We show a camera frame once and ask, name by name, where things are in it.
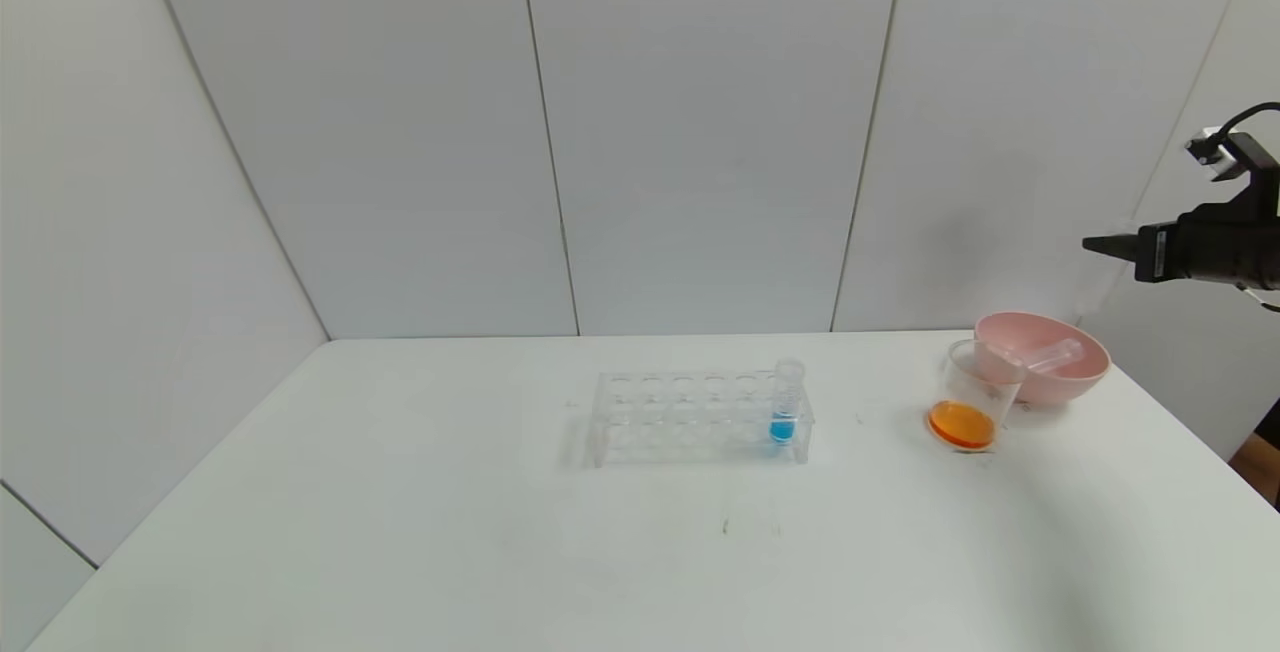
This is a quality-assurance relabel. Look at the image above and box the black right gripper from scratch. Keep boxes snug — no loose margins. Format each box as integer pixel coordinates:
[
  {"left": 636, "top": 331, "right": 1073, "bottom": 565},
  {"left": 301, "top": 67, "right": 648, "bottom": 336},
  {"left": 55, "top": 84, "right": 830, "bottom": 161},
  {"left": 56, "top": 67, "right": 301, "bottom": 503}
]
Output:
[{"left": 1082, "top": 202, "right": 1280, "bottom": 292}]

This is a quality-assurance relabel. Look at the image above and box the test tube with red pigment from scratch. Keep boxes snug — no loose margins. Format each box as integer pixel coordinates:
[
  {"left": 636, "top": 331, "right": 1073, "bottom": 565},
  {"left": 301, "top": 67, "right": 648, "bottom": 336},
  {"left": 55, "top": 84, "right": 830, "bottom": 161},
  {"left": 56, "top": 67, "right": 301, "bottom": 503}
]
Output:
[{"left": 1020, "top": 337, "right": 1088, "bottom": 379}]

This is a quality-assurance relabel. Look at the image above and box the clear glass beaker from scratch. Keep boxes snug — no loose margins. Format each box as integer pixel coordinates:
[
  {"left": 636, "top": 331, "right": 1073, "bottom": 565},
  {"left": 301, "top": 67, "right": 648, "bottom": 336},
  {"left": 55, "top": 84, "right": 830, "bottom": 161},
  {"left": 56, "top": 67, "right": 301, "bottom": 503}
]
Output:
[{"left": 925, "top": 339, "right": 1023, "bottom": 453}]

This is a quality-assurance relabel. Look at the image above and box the test tube with blue pigment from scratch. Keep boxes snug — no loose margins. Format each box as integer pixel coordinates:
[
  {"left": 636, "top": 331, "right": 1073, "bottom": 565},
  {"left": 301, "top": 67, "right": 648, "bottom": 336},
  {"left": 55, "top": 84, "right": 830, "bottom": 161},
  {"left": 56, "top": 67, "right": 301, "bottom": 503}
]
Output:
[{"left": 770, "top": 359, "right": 805, "bottom": 445}]

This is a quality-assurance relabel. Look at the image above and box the clear acrylic test tube rack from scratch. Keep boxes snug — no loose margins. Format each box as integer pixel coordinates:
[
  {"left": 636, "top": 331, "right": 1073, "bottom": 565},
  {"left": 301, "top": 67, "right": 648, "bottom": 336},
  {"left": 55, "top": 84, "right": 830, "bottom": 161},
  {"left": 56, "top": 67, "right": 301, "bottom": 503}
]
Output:
[{"left": 585, "top": 364, "right": 813, "bottom": 468}]

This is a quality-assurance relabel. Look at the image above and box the pink bowl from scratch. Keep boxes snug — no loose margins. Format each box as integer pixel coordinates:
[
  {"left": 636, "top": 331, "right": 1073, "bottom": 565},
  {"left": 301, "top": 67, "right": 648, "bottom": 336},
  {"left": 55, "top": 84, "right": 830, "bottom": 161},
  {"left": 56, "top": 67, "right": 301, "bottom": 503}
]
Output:
[{"left": 972, "top": 312, "right": 1111, "bottom": 406}]

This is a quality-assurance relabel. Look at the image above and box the white black wrist camera box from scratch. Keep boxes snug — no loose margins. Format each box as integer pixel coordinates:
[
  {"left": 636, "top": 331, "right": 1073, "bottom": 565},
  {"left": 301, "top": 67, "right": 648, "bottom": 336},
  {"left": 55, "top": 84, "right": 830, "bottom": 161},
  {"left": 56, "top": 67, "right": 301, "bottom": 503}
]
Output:
[{"left": 1185, "top": 127, "right": 1280, "bottom": 183}]

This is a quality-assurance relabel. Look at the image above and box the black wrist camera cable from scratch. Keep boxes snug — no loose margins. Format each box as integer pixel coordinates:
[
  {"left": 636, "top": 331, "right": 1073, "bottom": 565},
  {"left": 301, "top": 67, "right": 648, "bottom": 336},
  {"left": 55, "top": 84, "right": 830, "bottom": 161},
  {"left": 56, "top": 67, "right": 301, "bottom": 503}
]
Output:
[{"left": 1215, "top": 102, "right": 1280, "bottom": 138}]

